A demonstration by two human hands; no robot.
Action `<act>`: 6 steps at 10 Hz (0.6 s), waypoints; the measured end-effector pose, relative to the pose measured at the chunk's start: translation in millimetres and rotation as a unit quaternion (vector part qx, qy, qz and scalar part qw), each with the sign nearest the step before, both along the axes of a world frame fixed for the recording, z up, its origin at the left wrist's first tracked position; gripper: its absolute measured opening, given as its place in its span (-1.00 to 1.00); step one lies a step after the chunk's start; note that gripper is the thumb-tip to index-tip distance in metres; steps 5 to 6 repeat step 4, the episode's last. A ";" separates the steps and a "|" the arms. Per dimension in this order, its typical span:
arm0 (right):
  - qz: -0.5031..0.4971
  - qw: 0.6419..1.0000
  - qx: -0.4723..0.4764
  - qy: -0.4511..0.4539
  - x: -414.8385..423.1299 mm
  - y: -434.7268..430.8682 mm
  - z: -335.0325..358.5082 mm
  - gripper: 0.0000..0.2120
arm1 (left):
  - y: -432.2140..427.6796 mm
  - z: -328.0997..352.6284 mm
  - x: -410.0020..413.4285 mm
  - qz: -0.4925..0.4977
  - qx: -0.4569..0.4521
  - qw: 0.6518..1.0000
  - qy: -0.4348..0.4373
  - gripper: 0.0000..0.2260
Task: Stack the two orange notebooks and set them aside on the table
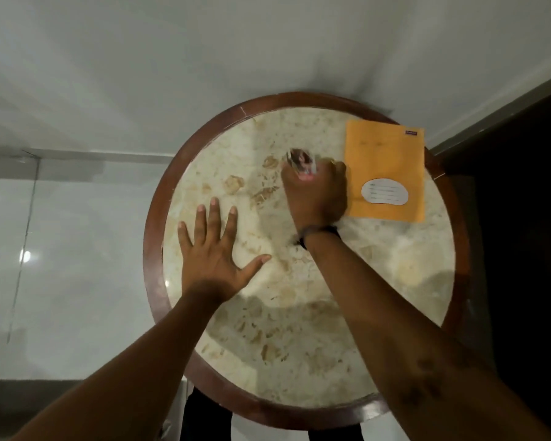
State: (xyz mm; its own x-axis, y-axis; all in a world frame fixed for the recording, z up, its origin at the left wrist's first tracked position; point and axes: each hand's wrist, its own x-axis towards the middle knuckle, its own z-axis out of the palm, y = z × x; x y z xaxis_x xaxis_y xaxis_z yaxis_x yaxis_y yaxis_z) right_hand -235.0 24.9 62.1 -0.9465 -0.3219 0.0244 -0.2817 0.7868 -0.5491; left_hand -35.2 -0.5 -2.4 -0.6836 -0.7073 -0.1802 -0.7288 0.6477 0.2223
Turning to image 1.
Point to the person's left hand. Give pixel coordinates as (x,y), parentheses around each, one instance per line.
(211,266)

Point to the person's right hand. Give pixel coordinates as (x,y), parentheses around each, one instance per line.
(313,196)

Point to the person's left thumb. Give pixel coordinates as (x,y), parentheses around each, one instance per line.
(256,264)

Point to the person's left middle finger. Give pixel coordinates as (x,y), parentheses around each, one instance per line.
(213,220)

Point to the person's right fingers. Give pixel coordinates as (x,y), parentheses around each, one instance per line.
(319,169)

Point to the person's left little finger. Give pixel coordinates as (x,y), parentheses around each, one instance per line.
(185,237)

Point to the small clear glass bottle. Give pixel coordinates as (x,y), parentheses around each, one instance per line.
(301,162)

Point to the person's right forearm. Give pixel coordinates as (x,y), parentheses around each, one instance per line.
(408,344)

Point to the person's left forearm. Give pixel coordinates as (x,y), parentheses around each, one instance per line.
(119,376)

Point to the black wrist band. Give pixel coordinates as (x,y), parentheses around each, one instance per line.
(318,232)

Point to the orange notebook with white label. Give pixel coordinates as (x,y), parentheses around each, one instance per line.
(385,174)

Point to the round marble table wooden rim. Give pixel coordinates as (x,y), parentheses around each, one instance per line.
(303,326)

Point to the person's black trousers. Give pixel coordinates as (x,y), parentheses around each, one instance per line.
(205,417)

